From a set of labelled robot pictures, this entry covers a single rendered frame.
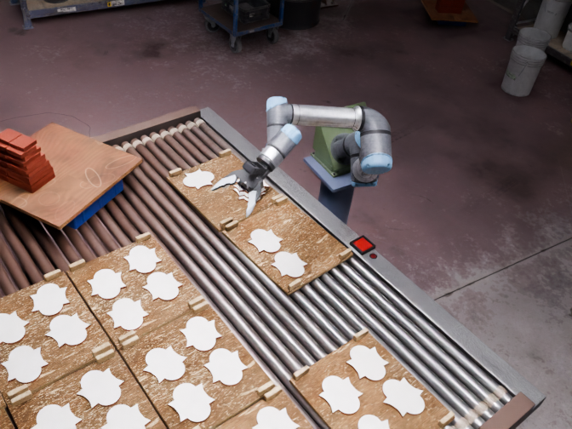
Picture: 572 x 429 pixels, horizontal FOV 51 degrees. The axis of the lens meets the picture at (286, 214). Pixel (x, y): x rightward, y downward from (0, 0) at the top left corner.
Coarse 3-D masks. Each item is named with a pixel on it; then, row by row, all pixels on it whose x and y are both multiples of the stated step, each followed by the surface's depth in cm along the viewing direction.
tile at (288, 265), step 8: (280, 256) 233; (288, 256) 233; (296, 256) 234; (272, 264) 230; (280, 264) 230; (288, 264) 230; (296, 264) 231; (304, 264) 231; (280, 272) 228; (288, 272) 227; (296, 272) 227
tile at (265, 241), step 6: (252, 234) 241; (258, 234) 241; (264, 234) 241; (270, 234) 242; (252, 240) 238; (258, 240) 239; (264, 240) 239; (270, 240) 239; (276, 240) 239; (282, 240) 241; (258, 246) 236; (264, 246) 236; (270, 246) 237; (276, 246) 237; (270, 252) 235; (276, 252) 236
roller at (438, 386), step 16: (208, 160) 279; (336, 288) 227; (352, 304) 222; (368, 320) 217; (384, 336) 213; (400, 352) 208; (416, 368) 204; (432, 384) 200; (448, 400) 196; (464, 416) 193
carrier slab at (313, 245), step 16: (272, 208) 255; (288, 208) 256; (240, 224) 246; (256, 224) 247; (272, 224) 248; (288, 224) 248; (304, 224) 249; (240, 240) 239; (288, 240) 241; (304, 240) 242; (320, 240) 243; (336, 240) 244; (256, 256) 233; (272, 256) 234; (304, 256) 235; (320, 256) 236; (336, 256) 237; (272, 272) 228; (304, 272) 229; (320, 272) 230
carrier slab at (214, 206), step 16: (224, 160) 277; (240, 160) 278; (176, 176) 265; (224, 176) 268; (192, 192) 258; (208, 192) 259; (224, 192) 260; (272, 192) 263; (208, 208) 252; (224, 208) 253; (240, 208) 253; (256, 208) 254
